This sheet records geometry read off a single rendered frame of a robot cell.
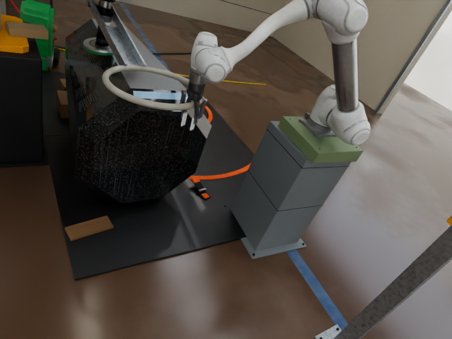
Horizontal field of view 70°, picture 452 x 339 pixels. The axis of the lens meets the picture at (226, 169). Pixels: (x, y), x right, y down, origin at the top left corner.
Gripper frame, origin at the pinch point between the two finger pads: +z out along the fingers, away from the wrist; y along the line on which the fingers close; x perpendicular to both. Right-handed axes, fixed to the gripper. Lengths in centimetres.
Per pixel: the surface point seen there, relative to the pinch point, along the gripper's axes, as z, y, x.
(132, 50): -14, 53, -21
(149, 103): -9.3, 10.7, 18.7
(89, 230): 80, 36, 22
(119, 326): 88, -14, 53
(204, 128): 21.6, 8.6, -42.7
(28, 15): 17, 223, -90
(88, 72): 7, 79, -17
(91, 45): -7, 83, -22
